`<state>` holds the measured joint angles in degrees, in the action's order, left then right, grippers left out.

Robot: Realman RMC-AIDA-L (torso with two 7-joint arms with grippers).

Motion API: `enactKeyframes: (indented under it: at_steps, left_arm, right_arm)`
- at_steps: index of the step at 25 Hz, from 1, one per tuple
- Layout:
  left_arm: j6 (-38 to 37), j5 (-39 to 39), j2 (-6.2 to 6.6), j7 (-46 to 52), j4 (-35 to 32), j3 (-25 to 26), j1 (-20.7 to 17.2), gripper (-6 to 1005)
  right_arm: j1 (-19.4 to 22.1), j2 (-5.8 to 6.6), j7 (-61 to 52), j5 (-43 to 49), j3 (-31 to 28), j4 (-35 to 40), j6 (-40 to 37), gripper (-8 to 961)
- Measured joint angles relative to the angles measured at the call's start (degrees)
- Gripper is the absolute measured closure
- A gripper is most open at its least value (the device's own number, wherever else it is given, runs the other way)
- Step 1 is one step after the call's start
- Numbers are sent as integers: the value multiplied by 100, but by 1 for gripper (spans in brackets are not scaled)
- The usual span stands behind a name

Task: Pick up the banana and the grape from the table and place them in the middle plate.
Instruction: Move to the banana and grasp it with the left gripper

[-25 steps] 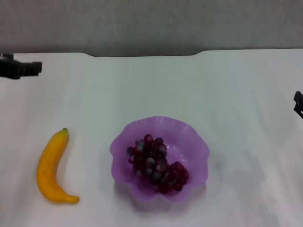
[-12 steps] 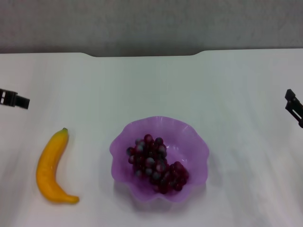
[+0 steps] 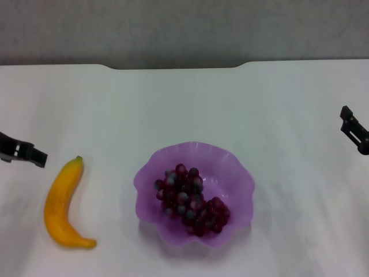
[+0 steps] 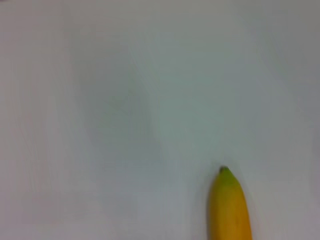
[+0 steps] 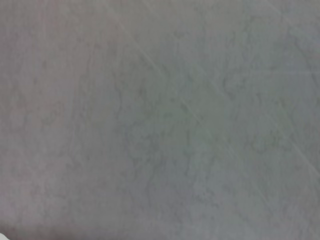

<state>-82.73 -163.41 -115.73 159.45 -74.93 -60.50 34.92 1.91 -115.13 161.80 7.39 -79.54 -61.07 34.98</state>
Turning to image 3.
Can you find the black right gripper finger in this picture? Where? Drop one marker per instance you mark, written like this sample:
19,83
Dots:
350,121

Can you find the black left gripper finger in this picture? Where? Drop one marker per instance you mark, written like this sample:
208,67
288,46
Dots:
29,153

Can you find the yellow plastic banana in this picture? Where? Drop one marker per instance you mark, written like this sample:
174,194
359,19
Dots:
62,196

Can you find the dark red grape bunch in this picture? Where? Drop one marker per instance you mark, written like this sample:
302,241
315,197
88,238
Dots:
184,199

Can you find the purple wavy plastic bowl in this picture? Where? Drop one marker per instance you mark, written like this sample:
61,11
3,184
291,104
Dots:
230,179

